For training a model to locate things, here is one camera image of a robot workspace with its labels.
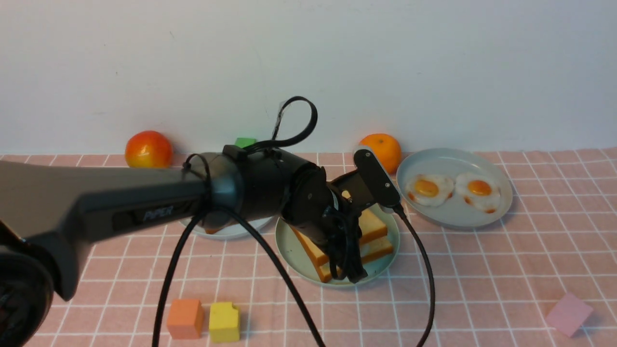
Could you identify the left fried egg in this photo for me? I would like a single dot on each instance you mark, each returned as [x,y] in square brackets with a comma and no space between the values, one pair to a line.
[430,190]

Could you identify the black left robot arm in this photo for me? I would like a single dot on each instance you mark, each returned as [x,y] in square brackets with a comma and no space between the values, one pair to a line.
[52,216]

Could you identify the orange foam cube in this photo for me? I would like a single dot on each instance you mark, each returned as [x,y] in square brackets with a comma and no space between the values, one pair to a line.
[185,319]

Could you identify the bottom stack toast slice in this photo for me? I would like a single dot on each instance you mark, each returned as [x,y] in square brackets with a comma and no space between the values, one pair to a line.
[212,230]

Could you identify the pink foam cube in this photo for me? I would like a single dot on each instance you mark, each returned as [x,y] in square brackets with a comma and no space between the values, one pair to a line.
[569,314]

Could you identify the sandwich toast slice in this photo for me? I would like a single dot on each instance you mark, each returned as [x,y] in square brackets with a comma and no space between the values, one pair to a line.
[372,229]
[371,254]

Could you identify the red pomegranate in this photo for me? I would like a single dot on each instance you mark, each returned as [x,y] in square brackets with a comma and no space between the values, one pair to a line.
[149,149]

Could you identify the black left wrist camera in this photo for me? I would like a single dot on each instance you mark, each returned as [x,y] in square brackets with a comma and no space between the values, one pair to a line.
[369,184]

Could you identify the grey egg plate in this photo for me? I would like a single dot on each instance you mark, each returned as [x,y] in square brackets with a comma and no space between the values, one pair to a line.
[454,213]

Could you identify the right fried egg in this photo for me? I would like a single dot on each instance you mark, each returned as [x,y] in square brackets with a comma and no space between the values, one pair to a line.
[478,191]

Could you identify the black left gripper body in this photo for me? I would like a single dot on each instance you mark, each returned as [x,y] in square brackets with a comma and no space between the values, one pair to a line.
[271,181]

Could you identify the fried egg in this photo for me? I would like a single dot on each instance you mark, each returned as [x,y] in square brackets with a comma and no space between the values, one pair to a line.
[430,190]
[478,191]

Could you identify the orange fruit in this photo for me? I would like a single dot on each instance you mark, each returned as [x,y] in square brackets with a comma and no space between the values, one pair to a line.
[386,148]

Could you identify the green foam cube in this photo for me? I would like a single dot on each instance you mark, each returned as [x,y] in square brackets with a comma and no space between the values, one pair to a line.
[243,142]

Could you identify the grey bread plate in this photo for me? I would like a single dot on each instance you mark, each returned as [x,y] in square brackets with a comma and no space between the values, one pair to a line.
[234,231]

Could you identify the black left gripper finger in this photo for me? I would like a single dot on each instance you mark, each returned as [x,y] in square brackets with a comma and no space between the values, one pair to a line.
[344,249]

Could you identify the yellow foam cube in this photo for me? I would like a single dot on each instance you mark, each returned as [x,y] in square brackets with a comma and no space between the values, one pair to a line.
[224,323]

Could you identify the mint green center plate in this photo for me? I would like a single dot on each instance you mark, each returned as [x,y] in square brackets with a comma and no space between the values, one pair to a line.
[293,253]

